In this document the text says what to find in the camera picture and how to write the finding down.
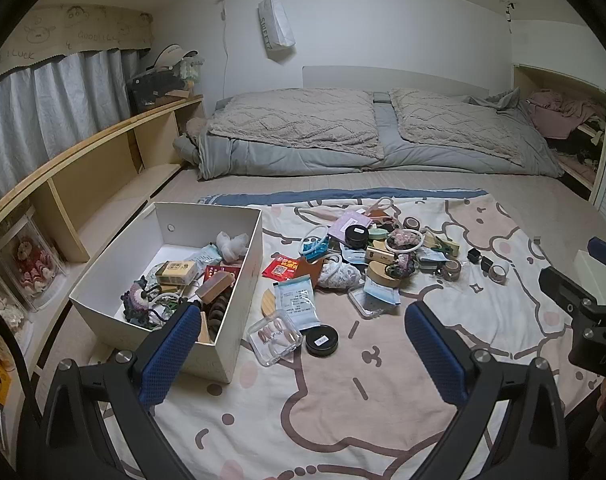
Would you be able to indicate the red packet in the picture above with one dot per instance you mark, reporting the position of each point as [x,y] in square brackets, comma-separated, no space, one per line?
[282,267]

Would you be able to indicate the grey curtain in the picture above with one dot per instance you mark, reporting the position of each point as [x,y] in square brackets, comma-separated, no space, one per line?
[48,105]

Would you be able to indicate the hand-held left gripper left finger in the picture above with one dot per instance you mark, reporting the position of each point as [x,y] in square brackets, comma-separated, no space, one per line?
[170,355]

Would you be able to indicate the pink scissors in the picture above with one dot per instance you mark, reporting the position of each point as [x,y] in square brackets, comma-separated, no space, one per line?
[383,205]

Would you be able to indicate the wooden shelf unit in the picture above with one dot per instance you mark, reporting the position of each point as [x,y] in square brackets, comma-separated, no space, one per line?
[93,160]

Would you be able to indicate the green plush toy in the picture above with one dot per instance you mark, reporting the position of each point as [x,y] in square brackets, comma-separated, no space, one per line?
[192,72]

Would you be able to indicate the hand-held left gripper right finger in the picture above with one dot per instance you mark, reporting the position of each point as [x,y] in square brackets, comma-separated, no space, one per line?
[435,355]

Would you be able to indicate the clear display box red plush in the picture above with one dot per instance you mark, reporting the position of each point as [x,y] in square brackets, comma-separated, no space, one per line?
[30,265]

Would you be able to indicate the beige textured pillow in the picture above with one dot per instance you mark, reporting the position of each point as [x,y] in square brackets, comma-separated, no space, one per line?
[293,120]
[458,120]

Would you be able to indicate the blue white mask packet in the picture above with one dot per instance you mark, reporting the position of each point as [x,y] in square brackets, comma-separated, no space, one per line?
[383,292]
[353,255]
[205,257]
[298,305]

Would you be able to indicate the brown box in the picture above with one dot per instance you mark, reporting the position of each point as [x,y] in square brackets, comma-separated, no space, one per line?
[214,287]

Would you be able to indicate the pink bead bag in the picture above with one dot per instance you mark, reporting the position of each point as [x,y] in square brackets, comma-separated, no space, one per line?
[403,239]

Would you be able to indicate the white plastic hoop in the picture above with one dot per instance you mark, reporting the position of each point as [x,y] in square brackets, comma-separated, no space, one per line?
[419,247]

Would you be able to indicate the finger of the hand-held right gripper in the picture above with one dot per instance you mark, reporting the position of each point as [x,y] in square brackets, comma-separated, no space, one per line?
[558,285]

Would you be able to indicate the white hanging pouch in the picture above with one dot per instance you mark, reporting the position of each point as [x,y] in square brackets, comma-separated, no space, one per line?
[277,25]

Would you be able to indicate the yellow green small box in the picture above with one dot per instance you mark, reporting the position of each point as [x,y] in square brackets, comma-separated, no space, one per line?
[175,271]

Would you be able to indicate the round wooden lid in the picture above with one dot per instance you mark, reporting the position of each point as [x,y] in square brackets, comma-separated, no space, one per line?
[268,305]

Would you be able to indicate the white tissue ball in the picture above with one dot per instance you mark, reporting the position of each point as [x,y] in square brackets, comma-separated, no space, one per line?
[233,246]

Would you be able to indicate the clear plastic nail case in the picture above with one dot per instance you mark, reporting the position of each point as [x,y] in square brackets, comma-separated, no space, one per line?
[274,337]

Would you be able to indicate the black binder clips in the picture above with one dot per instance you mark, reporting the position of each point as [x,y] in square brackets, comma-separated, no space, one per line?
[486,263]

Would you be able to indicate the brown wallet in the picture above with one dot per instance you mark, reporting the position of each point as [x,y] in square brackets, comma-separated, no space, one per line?
[378,217]

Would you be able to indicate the multicolour crochet scrunchie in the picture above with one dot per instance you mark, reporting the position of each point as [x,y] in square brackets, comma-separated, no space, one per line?
[403,265]

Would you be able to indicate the white cap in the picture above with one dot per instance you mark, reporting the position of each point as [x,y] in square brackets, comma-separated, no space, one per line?
[170,55]

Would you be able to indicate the black bag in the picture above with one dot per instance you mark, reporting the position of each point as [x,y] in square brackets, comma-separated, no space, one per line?
[153,90]

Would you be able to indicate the person's right forearm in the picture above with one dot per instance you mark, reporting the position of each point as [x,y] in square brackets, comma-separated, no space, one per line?
[600,425]

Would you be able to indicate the small black cup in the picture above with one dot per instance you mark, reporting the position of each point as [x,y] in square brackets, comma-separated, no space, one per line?
[473,254]

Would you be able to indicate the clear display box white plush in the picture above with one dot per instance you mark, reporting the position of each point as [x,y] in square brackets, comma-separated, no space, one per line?
[5,310]

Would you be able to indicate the brown hair claw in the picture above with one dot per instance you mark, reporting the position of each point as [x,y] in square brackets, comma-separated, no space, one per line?
[218,317]

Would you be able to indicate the brown leather piece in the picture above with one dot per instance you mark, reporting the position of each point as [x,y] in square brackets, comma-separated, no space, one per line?
[310,272]

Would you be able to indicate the purple pouch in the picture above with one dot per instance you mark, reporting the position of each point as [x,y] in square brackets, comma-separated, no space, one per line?
[348,220]

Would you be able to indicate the wooden closet niche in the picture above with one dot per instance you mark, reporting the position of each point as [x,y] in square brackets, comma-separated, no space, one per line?
[520,80]

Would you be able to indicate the dark crochet doll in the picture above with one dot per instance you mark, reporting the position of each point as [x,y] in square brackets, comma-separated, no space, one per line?
[138,302]

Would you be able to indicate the green clothes clip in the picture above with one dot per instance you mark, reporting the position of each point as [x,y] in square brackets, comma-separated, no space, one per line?
[453,247]
[435,242]

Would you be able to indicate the white headboard panel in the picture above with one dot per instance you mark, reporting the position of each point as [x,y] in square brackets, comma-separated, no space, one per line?
[408,80]

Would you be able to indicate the red booklet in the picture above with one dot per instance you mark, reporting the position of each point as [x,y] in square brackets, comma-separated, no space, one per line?
[223,272]

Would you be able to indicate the beige printed valance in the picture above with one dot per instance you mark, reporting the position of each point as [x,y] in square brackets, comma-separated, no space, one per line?
[68,30]

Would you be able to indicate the brown washi tape roll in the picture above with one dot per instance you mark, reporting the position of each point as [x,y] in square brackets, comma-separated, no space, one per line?
[412,223]
[498,274]
[450,270]

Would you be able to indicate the wooden oval box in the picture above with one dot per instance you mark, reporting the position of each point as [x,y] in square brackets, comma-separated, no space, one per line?
[383,275]

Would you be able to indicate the printed blanket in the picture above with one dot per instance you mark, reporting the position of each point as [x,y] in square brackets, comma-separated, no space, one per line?
[383,410]

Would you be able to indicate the black round jar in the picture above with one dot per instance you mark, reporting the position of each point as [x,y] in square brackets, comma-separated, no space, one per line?
[356,237]

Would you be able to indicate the pink clothes pile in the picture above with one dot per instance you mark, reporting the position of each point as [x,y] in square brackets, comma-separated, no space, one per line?
[563,110]

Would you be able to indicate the white cardboard box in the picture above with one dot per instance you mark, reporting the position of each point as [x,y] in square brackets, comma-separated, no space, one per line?
[233,310]

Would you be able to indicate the beige small box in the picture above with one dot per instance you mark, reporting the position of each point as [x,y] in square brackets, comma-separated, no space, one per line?
[379,251]

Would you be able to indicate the black round tin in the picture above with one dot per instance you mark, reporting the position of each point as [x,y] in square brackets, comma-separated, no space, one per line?
[322,341]

